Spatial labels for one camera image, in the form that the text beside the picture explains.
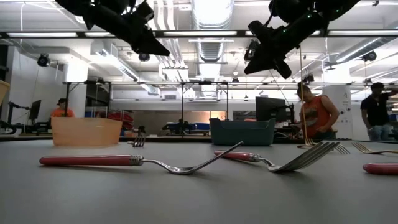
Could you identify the person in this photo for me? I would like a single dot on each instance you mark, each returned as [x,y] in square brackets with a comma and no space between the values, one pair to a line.
[376,112]
[62,112]
[317,115]

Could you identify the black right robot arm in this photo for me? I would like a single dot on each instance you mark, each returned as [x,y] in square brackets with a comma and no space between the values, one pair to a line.
[311,6]

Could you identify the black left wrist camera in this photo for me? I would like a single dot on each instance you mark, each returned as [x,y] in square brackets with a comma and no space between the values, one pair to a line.
[144,12]

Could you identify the black computer monitor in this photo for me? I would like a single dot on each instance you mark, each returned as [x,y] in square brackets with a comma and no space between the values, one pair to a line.
[269,109]

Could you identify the yellow plastic bin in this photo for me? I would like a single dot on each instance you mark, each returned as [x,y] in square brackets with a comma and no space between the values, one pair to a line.
[3,90]

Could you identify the orange translucent plastic bin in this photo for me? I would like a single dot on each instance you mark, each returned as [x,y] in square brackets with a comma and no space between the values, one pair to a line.
[87,132]

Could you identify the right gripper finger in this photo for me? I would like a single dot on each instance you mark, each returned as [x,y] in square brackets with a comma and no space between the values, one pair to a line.
[264,63]
[284,70]

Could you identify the black background robot arm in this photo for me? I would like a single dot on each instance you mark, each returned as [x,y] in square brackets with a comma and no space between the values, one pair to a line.
[182,126]

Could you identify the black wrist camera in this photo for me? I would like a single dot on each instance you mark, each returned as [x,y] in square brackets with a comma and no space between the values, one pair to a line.
[261,28]
[144,12]

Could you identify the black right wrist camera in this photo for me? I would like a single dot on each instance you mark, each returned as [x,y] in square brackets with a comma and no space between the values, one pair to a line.
[261,28]

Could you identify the red storage bins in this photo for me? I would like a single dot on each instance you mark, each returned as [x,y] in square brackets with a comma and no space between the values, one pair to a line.
[124,116]

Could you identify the teal plastic bin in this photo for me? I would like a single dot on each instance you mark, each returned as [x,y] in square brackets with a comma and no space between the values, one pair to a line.
[242,133]

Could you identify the black overhead frame beam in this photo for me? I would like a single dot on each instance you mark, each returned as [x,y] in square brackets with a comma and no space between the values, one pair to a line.
[241,34]

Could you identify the black monitor on arm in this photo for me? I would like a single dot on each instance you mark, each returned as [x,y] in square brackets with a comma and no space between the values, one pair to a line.
[35,110]

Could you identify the gold fork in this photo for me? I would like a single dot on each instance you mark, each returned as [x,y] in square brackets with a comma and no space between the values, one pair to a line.
[362,148]
[342,150]

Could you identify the black background rig frame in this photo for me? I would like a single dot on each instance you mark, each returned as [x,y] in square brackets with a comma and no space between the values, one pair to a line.
[182,109]

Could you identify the black ceiling camera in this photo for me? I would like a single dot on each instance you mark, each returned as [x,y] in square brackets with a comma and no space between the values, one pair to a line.
[144,57]
[43,60]
[249,51]
[369,56]

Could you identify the grey table mat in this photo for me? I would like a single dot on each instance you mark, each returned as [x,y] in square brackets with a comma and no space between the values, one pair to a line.
[199,202]

